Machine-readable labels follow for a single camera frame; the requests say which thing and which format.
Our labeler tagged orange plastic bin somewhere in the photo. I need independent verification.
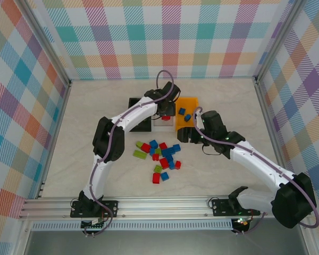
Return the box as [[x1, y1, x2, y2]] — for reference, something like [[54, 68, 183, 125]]
[[174, 97, 200, 132]]

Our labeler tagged white plastic bin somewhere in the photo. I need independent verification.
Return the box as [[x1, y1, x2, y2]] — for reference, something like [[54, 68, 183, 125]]
[[151, 114, 176, 133]]

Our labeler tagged black plastic bin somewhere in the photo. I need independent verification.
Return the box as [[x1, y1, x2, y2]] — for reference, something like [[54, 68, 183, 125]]
[[128, 97, 153, 132]]

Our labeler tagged long green lego brick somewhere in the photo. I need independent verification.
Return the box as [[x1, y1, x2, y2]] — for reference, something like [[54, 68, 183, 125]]
[[132, 149, 147, 160]]

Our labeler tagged grey metal panel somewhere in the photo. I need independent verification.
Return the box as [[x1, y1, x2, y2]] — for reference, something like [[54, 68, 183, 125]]
[[23, 230, 309, 255]]

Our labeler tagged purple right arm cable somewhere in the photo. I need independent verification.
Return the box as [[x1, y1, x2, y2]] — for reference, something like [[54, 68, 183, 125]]
[[194, 106, 319, 236]]

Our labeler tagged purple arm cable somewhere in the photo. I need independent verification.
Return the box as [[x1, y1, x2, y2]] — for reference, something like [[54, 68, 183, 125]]
[[82, 70, 176, 239], [194, 106, 319, 236]]

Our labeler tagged aluminium side rail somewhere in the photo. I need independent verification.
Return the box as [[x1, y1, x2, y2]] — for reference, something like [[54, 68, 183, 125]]
[[254, 78, 292, 175], [36, 82, 71, 199]]

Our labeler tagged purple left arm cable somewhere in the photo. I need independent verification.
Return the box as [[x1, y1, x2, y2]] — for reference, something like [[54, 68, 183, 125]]
[[82, 70, 176, 239]]

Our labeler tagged aluminium mounting rail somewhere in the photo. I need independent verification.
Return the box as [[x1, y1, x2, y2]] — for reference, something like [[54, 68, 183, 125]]
[[18, 195, 312, 221]]

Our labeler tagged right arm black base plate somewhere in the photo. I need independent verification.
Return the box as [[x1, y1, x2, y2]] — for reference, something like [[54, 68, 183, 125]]
[[211, 198, 262, 217]]

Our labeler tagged white slotted cable duct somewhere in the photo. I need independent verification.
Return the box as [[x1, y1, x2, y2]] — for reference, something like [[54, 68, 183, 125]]
[[31, 222, 234, 232]]

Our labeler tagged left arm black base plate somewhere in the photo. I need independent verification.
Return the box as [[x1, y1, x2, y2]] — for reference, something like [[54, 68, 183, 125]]
[[70, 199, 119, 219]]

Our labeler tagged aluminium frame post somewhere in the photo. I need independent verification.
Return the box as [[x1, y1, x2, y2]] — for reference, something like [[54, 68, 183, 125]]
[[254, 0, 306, 82], [20, 0, 71, 84]]

